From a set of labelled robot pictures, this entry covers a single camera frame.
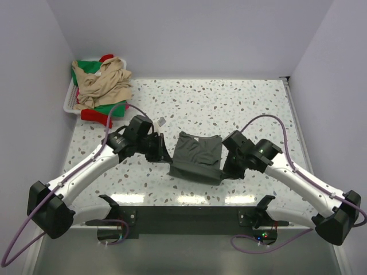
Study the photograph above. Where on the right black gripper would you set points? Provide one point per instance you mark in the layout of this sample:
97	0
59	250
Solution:
230	173

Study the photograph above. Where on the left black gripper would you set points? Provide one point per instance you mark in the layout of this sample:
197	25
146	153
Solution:
161	154

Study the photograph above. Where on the dark grey t shirt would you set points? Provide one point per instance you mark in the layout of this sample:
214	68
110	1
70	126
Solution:
197	159

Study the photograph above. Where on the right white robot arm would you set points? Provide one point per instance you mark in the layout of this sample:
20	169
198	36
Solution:
335	212

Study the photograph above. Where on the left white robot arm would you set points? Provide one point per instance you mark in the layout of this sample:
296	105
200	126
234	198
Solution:
50	206

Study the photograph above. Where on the green t shirt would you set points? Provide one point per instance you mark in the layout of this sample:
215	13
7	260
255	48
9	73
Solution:
109	109

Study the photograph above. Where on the red t shirt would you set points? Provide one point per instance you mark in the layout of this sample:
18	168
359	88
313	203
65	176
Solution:
96	117

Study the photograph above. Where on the beige t shirt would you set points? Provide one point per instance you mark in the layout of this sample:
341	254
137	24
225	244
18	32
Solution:
111	86

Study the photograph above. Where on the white plastic basket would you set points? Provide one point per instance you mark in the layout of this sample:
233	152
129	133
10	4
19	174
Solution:
71	99

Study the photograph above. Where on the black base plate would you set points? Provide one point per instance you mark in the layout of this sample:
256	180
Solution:
132	221

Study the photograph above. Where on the aluminium frame rail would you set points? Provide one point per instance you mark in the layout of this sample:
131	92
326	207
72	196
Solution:
79	240

